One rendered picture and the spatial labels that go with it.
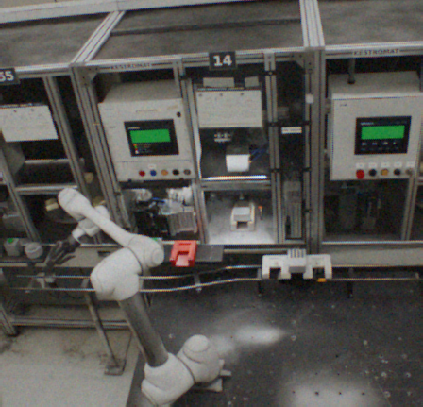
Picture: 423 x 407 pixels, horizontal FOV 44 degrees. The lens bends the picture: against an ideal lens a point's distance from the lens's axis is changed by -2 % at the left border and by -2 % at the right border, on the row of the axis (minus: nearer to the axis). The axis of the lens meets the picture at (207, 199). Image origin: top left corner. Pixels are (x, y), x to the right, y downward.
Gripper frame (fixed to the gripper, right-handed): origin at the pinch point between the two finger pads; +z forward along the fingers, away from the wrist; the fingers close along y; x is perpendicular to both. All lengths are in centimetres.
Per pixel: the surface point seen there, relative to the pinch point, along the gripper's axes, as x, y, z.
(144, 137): 12, 17, -80
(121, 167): -4, 10, -62
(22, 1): -396, 139, -126
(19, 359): -91, -60, 79
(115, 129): 5, 28, -72
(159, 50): 14, 43, -113
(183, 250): -2, -48, -55
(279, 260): 19, -83, -89
